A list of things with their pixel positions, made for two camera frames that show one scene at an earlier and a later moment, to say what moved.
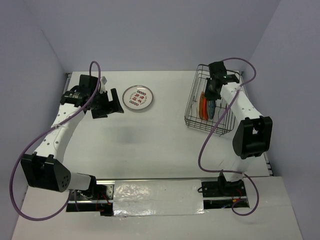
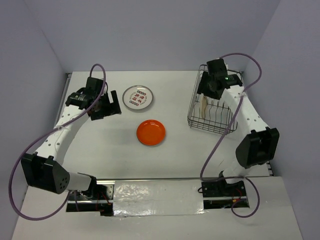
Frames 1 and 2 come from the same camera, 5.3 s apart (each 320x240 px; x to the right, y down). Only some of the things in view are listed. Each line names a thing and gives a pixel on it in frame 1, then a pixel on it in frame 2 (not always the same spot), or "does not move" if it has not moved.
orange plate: x=203 y=106 to x=150 y=132
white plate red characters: x=137 y=97 does not move
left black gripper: x=110 y=107 does not move
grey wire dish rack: x=223 y=121 does not move
